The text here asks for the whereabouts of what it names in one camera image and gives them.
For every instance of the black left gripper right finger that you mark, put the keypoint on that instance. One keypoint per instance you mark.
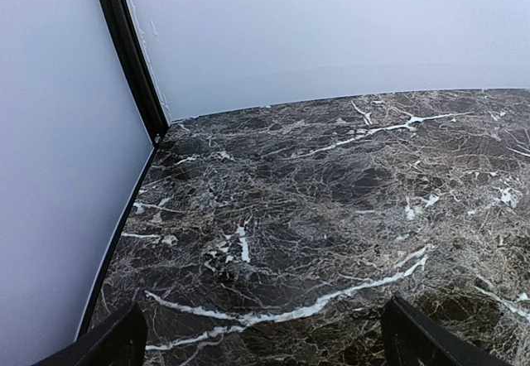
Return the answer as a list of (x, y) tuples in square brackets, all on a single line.
[(412, 338)]

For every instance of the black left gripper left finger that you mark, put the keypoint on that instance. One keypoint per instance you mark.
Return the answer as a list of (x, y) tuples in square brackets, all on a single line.
[(119, 340)]

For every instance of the black left corner post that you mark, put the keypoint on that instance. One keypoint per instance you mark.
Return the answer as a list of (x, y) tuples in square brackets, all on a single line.
[(127, 45)]

